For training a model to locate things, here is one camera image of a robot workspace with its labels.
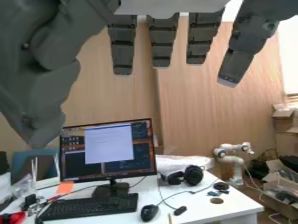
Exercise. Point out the cardboard box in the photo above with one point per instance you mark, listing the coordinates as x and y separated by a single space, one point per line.
286 116

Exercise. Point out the computer screen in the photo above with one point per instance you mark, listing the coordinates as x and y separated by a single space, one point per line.
108 150

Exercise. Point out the black mouse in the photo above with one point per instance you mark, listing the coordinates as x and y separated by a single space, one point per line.
149 212

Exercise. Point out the black keyboard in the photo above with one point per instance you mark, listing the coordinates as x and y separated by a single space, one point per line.
88 206

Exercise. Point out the red tray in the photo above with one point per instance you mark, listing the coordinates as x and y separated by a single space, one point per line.
11 218

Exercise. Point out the small white jointed device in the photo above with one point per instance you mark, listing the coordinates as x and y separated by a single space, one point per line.
230 160

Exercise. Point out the black headphones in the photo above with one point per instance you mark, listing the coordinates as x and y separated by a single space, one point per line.
191 175

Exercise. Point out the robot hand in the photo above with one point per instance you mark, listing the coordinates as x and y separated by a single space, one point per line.
34 66

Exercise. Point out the orange paper note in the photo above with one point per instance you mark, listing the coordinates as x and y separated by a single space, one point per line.
64 187

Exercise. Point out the long white desk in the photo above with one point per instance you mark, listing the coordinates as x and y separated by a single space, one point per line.
199 206

